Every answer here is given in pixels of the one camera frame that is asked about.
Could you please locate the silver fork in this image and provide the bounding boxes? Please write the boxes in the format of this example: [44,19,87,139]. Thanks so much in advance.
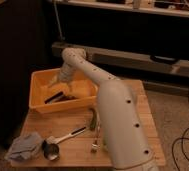
[91,121,101,153]

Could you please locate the yellow plastic bin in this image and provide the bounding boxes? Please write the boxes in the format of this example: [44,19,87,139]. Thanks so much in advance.
[29,68,97,113]

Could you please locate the green cucumber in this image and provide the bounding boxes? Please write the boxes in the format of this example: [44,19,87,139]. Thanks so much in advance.
[89,108,97,131]

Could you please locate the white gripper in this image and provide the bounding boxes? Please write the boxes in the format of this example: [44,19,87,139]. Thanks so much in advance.
[49,63,75,87]

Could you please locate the metal measuring cup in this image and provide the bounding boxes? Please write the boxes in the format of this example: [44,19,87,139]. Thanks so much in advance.
[42,140,59,161]

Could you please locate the grey lower shelf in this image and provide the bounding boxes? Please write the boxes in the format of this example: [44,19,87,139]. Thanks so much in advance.
[52,42,189,78]

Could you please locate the grey crumpled cloth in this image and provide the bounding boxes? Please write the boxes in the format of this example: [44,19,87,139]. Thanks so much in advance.
[5,132,43,162]

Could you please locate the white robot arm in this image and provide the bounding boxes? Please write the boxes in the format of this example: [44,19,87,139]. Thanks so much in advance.
[51,48,159,171]

